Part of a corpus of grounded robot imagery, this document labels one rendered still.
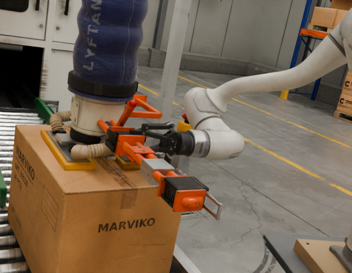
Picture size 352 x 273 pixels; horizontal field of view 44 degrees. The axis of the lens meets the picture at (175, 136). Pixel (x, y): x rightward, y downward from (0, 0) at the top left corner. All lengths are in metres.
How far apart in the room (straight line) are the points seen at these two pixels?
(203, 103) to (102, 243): 0.55
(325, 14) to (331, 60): 8.67
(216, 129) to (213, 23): 10.89
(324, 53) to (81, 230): 0.85
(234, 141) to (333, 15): 8.54
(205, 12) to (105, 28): 10.72
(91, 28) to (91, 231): 0.60
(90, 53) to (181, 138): 0.38
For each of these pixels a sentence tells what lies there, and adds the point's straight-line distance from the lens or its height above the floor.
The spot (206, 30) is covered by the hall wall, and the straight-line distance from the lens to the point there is 12.13.
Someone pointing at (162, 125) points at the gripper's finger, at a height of 1.13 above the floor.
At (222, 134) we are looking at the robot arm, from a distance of 1.39.
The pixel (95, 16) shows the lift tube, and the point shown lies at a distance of 1.36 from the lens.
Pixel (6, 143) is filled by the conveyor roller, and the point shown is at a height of 0.54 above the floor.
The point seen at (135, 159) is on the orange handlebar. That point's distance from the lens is 1.14.
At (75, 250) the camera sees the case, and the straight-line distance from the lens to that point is 1.31.
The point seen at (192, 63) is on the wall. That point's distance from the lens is 11.87.
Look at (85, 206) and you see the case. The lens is 1.25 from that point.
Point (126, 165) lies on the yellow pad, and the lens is 1.40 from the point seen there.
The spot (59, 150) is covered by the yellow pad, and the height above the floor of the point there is 0.97.
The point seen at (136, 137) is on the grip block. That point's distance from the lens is 1.24.
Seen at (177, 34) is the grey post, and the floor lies 1.24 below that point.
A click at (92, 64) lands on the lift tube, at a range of 1.36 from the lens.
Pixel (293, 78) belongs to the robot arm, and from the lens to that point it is 1.34.
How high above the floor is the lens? 1.46
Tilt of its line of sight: 16 degrees down
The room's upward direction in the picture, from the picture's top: 11 degrees clockwise
